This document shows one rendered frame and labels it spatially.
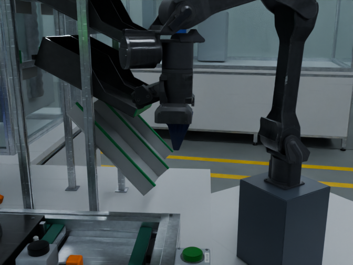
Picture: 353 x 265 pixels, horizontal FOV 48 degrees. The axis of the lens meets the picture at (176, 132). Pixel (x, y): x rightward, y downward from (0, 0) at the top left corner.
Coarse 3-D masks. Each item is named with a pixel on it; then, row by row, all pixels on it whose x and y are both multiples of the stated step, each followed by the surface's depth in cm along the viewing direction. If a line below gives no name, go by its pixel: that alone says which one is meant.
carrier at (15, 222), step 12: (0, 216) 92; (12, 216) 92; (24, 216) 92; (36, 216) 92; (0, 228) 83; (12, 228) 87; (24, 228) 87; (36, 228) 88; (0, 240) 82; (12, 240) 82; (24, 240) 82; (0, 252) 77; (12, 252) 77; (0, 264) 73
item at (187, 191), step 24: (0, 168) 154; (48, 168) 154; (0, 192) 132; (48, 192) 132; (72, 192) 132; (120, 192) 132; (168, 192) 132; (192, 192) 132; (192, 216) 116; (192, 240) 103
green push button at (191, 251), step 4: (188, 248) 78; (192, 248) 78; (196, 248) 78; (184, 252) 77; (188, 252) 77; (192, 252) 77; (196, 252) 77; (200, 252) 77; (184, 256) 76; (188, 256) 76; (192, 256) 76; (196, 256) 76; (200, 256) 76; (188, 260) 76; (192, 260) 76; (196, 260) 76
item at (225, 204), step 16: (224, 192) 132; (224, 208) 121; (336, 208) 121; (352, 208) 121; (224, 224) 111; (336, 224) 111; (352, 224) 111; (224, 240) 103; (336, 240) 103; (352, 240) 103; (224, 256) 96; (336, 256) 96; (352, 256) 96
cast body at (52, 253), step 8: (40, 240) 58; (24, 248) 58; (32, 248) 56; (40, 248) 56; (48, 248) 57; (56, 248) 58; (24, 256) 56; (32, 256) 56; (40, 256) 56; (48, 256) 56; (56, 256) 59; (16, 264) 55; (24, 264) 55; (32, 264) 55; (40, 264) 55; (48, 264) 56; (56, 264) 59
